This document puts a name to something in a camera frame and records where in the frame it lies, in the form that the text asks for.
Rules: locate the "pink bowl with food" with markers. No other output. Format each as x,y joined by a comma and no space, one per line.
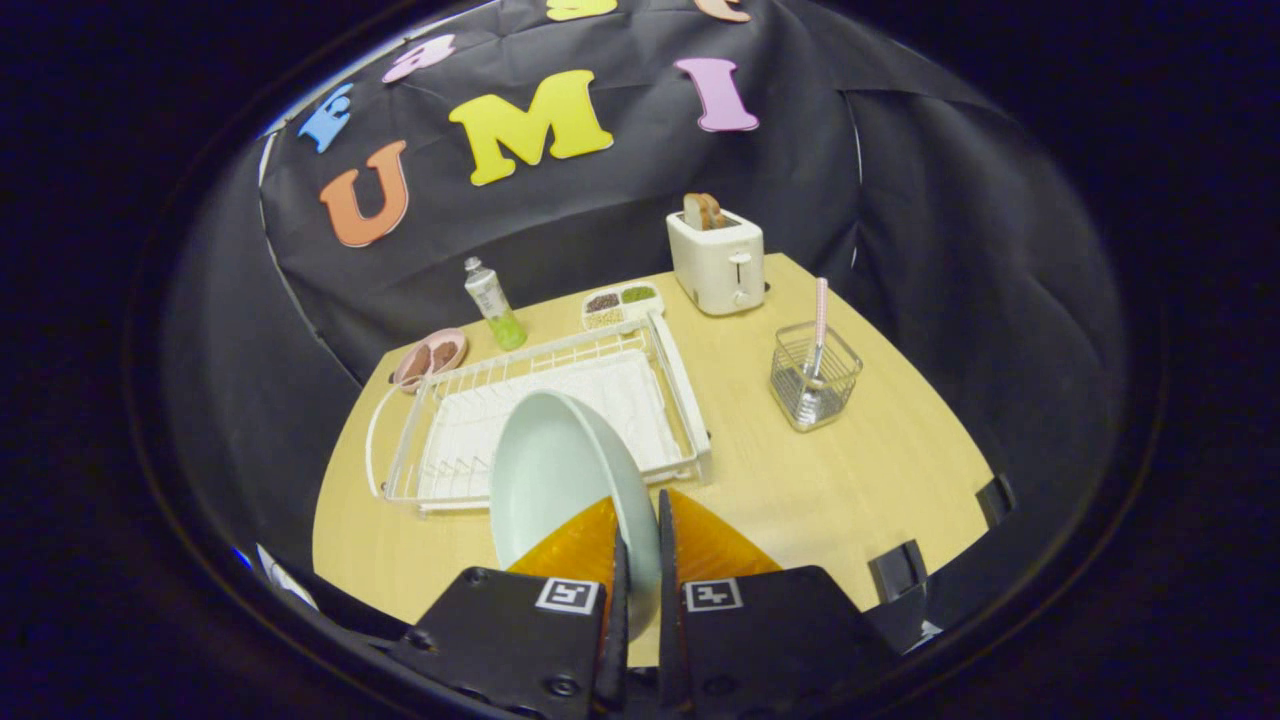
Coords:
430,360

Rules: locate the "pale green plate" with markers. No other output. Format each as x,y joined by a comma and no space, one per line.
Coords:
560,470

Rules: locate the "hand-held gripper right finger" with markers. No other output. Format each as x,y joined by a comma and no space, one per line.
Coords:
770,650

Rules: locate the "toast slice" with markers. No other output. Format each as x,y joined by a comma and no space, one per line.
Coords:
715,212
693,210

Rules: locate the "black table clamp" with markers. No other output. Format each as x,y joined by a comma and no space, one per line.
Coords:
898,572
997,500

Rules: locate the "white divided grain tray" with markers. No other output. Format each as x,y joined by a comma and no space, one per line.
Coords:
620,305

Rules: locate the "white drip tray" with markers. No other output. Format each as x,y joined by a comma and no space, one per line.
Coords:
620,400

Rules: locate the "clear bottle green liquid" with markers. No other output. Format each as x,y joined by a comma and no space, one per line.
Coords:
492,300

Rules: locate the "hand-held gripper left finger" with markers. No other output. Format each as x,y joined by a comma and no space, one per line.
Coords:
510,650

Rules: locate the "white toaster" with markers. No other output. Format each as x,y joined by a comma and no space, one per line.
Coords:
715,270

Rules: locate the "black backdrop cloth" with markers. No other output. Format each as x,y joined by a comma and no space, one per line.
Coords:
950,250

